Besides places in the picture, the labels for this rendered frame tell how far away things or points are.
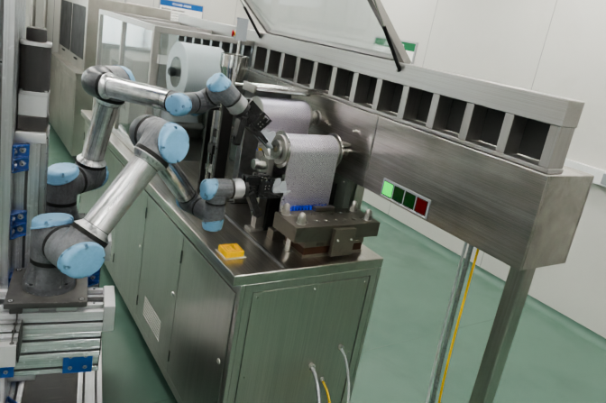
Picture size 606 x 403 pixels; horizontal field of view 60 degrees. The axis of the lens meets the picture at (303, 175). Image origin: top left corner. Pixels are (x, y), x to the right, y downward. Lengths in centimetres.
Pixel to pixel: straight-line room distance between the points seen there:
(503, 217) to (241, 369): 104
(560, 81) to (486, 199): 269
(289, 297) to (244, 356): 26
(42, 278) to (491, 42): 390
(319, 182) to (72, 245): 99
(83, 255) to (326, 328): 99
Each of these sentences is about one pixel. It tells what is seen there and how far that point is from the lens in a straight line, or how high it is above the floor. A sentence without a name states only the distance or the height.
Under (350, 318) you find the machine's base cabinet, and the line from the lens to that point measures 220.
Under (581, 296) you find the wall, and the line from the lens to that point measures 433.
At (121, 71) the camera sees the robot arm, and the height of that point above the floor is 144.
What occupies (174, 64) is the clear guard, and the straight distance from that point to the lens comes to 286.
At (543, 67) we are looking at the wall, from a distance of 446.
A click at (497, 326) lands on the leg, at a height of 86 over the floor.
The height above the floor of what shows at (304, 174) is 117.
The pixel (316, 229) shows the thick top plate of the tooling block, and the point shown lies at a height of 102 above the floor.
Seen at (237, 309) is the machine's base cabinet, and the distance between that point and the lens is 186.
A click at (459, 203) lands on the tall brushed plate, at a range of 183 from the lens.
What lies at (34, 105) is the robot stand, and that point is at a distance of 188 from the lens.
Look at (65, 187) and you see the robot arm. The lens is 219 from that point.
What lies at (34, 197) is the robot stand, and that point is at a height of 104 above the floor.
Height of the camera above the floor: 171
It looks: 15 degrees down
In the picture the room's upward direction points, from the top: 10 degrees clockwise
